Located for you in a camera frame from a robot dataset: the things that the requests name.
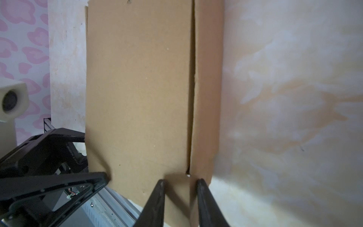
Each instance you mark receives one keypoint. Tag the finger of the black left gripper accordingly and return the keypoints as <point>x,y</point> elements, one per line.
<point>46,201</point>
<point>43,154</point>

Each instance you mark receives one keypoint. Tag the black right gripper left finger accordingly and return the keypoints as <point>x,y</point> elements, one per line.
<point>153,213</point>

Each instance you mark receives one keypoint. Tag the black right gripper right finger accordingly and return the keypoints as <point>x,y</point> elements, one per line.
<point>210,214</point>

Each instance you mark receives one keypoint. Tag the brown cardboard box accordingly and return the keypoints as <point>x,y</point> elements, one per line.
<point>153,98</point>

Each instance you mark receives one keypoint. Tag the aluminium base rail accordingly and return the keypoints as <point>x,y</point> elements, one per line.
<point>105,209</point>

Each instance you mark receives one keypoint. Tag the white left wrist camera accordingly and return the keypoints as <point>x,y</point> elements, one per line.
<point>14,99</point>

